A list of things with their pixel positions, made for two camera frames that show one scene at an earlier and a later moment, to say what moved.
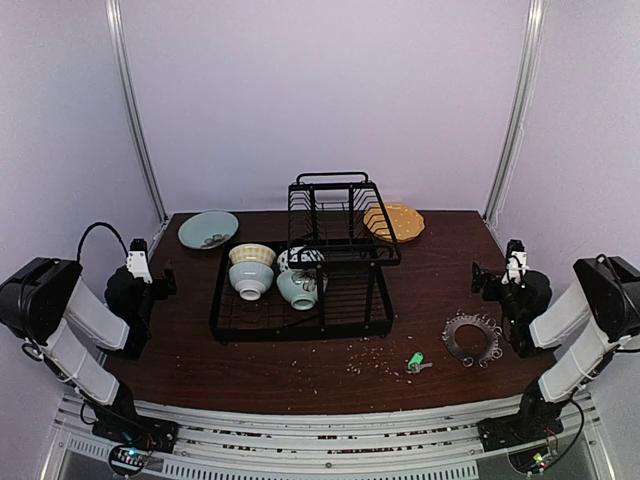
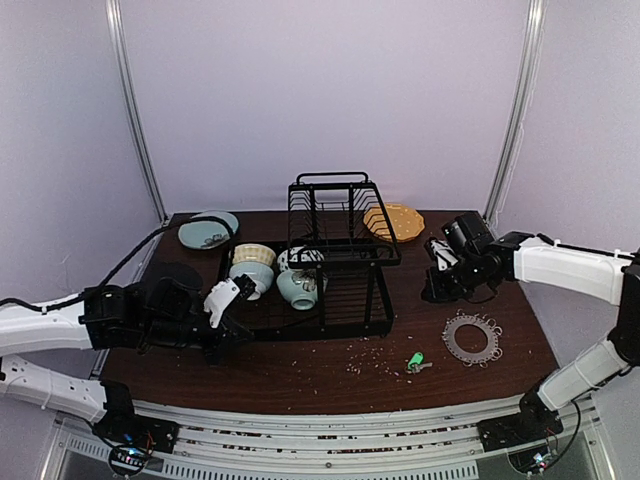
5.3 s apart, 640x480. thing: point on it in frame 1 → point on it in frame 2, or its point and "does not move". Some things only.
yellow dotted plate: [406, 221] does not move
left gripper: [162, 290] → [229, 329]
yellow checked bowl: [252, 252] does not move
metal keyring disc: [490, 351] does not move
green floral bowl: [300, 287] does not move
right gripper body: [484, 279] → [437, 284]
